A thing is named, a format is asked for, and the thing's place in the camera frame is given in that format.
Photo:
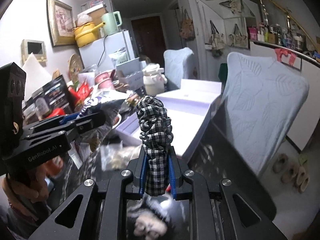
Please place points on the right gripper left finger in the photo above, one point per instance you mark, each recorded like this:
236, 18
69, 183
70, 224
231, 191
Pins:
97, 210

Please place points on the yellow enamel pot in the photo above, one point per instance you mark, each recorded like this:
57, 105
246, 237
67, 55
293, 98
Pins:
87, 33

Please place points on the black white gingham scrunchie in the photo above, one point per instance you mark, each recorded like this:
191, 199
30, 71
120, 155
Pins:
156, 135

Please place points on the red foil bag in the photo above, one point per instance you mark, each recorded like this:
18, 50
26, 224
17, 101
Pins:
81, 93

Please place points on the cream thermos jug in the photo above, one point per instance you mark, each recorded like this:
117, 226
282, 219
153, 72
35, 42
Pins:
154, 79

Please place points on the brown hanging bag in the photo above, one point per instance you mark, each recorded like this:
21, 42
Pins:
187, 31

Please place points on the green electric kettle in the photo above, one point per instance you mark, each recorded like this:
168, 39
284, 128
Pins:
112, 21

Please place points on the pink cup stack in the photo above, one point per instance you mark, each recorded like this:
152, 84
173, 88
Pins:
104, 81

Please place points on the black printed box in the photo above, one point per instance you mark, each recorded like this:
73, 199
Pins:
51, 96

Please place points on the dark green bag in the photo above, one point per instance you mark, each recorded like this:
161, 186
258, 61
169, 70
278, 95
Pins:
223, 72

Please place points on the framed picture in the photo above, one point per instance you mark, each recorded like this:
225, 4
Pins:
60, 23

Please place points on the pink bow ribbon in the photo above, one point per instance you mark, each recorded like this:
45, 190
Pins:
281, 52

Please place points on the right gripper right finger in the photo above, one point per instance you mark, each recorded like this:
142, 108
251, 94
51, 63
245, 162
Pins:
218, 211

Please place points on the clear zip bag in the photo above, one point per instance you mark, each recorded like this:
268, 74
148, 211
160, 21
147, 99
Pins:
117, 156

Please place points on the white cardboard bottle box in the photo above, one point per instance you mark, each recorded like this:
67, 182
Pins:
130, 73

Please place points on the red plastic container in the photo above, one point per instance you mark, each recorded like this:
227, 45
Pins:
56, 112

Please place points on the open lavender gift box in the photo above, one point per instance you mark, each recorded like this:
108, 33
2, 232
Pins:
190, 109

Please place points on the person left hand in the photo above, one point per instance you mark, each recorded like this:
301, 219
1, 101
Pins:
32, 184

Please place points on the white mini fridge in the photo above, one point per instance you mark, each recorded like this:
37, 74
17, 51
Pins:
97, 53

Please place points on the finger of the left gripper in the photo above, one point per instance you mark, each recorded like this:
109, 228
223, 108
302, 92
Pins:
67, 118
80, 125

